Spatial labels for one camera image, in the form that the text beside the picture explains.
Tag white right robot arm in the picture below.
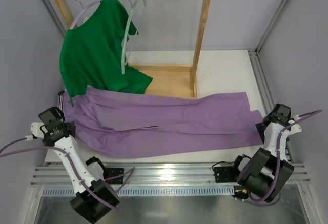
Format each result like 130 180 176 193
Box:
232 104 294 205

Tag aluminium mounting rail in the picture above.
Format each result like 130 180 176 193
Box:
30 161 308 187

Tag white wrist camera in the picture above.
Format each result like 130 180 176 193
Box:
289 115 302 135
25 122 47 141

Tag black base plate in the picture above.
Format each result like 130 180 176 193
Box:
104 168 124 185
213 166 240 183

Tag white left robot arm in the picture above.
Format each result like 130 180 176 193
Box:
38 107 120 223

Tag purple clothes hanger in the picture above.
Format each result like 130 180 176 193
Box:
69 0 101 29

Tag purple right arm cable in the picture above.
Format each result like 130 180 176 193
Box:
232 110 323 206

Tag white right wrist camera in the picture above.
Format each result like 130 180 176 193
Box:
289 115 302 135

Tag green t-shirt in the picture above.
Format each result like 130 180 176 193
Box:
59 0 152 98

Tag wooden clothes rack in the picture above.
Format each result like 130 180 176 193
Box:
54 0 211 99

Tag pale green clothes hanger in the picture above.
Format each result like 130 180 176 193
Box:
121 0 148 75

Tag purple trousers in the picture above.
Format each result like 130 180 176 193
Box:
58 87 262 159

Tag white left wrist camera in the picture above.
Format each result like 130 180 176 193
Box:
25 122 47 141

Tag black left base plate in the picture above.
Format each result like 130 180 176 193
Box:
104 168 124 185

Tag slotted grey cable duct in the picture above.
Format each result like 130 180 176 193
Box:
41 185 235 197

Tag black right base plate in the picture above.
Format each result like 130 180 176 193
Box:
213 166 240 183

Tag right controller board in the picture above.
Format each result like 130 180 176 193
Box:
232 186 249 201

